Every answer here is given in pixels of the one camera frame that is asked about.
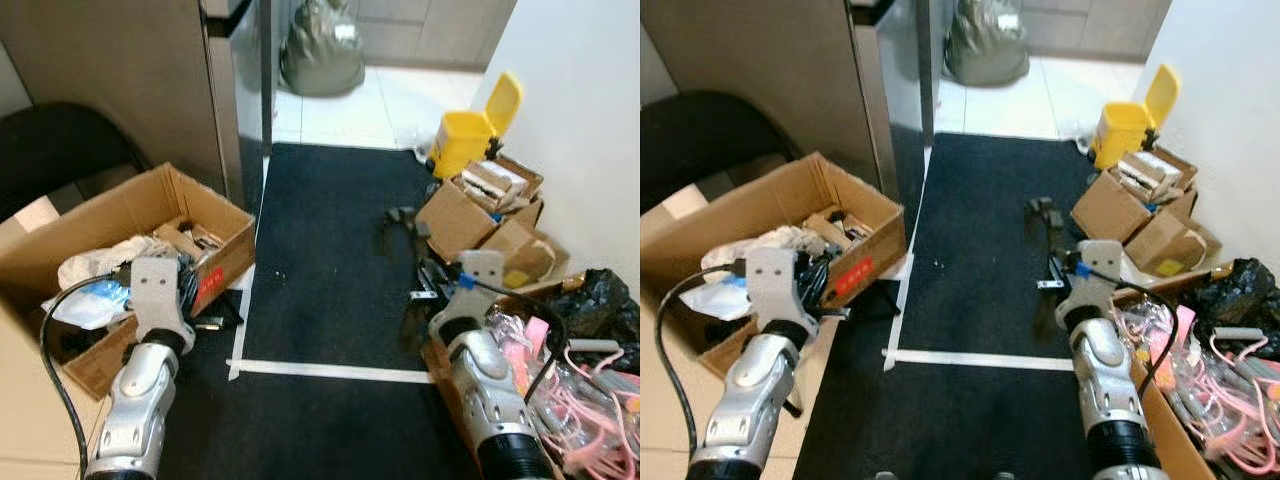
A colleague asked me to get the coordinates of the black carpet with tape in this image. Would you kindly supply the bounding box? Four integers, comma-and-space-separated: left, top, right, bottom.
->
790, 133, 1131, 480
160, 143, 481, 480

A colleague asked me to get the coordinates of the grey-green rubbish bag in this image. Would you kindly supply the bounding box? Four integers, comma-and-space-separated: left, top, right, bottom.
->
278, 0, 366, 98
945, 0, 1031, 88

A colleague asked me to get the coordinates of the white crumpled plastic bag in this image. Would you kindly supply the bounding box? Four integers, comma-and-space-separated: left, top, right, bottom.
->
55, 235, 181, 291
700, 225, 831, 276

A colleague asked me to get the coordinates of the small brown carton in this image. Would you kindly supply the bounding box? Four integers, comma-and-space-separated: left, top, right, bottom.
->
805, 205, 881, 251
155, 215, 226, 263

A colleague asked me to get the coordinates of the cardboard box holding papers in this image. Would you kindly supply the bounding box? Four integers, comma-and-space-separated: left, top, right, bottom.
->
1070, 145, 1199, 246
415, 155, 546, 263

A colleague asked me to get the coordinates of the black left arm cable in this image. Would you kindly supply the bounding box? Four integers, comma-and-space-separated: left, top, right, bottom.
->
40, 272, 136, 480
655, 262, 751, 471

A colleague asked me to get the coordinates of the large red-labelled cardboard box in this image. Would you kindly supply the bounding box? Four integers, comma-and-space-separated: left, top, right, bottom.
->
0, 162, 256, 401
640, 150, 908, 381

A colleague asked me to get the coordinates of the grey-blue left wrist camera mount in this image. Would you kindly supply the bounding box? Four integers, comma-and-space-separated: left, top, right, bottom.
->
748, 247, 813, 336
130, 257, 196, 346

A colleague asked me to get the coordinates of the black chair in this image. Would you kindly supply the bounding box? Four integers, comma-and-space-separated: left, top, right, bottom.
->
640, 90, 801, 216
0, 100, 151, 221

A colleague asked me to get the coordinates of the white floor tape line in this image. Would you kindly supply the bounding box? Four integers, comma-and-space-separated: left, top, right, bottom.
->
883, 140, 1076, 373
228, 150, 436, 386

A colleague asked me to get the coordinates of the yellow pedal bin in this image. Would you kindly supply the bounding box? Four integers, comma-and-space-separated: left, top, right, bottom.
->
430, 72, 523, 181
1090, 63, 1181, 171

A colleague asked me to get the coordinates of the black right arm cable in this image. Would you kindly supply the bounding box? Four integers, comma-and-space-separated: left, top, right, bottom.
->
1080, 262, 1181, 401
465, 280, 569, 406

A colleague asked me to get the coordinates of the grey-blue right wrist camera mount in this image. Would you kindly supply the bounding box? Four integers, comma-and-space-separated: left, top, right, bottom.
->
450, 250, 506, 326
1055, 240, 1126, 331

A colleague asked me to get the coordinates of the small closed cardboard box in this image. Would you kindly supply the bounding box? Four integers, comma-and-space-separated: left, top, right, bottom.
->
1125, 205, 1223, 279
480, 220, 571, 291

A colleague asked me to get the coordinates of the blue white plastic wrapper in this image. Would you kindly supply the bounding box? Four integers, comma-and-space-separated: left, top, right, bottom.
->
40, 280, 136, 331
690, 270, 761, 321

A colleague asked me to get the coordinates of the tall grey cabinet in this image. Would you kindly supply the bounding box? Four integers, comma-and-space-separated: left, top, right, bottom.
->
640, 0, 931, 201
0, 0, 271, 201

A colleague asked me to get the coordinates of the long brown cardboard box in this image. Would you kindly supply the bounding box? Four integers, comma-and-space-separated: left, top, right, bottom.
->
420, 280, 641, 480
1110, 265, 1280, 480

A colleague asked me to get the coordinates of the black plastic bag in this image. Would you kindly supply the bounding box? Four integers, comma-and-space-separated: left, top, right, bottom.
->
1180, 257, 1280, 341
545, 268, 641, 346

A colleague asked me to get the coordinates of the pink grey hanger bundle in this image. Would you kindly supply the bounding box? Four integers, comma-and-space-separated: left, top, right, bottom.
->
1120, 300, 1280, 480
490, 310, 641, 480

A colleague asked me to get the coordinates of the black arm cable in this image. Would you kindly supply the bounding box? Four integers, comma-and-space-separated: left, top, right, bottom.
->
655, 262, 751, 471
1080, 262, 1181, 401
465, 280, 569, 406
40, 272, 136, 480

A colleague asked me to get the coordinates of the grey-blue wrist camera mount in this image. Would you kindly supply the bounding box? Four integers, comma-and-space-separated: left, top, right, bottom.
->
1055, 240, 1126, 331
130, 257, 196, 346
748, 247, 813, 336
450, 250, 506, 326

